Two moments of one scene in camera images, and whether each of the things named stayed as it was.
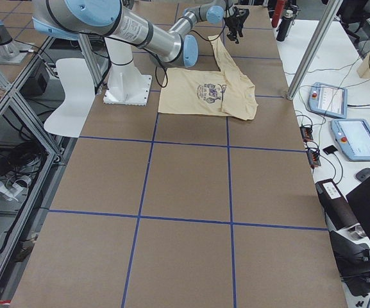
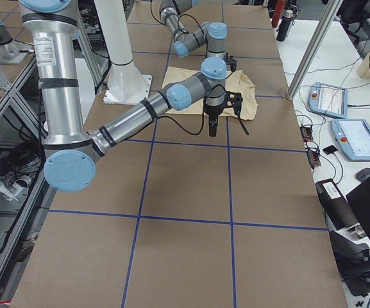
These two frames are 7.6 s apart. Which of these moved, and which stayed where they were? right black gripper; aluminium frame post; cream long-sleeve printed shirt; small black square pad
Moved: right black gripper
Stayed: cream long-sleeve printed shirt; aluminium frame post; small black square pad
